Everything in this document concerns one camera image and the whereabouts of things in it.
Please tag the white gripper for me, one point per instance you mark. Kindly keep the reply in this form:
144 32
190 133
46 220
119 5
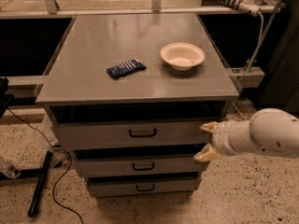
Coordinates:
220 137

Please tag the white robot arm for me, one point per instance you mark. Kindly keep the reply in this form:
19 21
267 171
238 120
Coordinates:
269 132

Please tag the grey drawer cabinet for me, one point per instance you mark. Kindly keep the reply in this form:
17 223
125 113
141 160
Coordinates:
126 97

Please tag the grey bottom drawer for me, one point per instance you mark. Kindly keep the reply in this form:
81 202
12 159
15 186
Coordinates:
139 187

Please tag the blue snack packet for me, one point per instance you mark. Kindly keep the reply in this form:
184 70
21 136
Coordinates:
125 69

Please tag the white power strip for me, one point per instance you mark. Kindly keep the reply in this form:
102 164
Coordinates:
247 6

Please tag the black metal bar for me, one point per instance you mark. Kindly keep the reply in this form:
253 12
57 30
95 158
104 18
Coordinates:
33 210

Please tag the black device at left edge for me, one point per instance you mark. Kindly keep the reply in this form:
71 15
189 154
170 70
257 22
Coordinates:
5 99

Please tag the black drawer handle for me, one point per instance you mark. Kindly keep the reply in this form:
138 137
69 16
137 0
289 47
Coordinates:
142 134

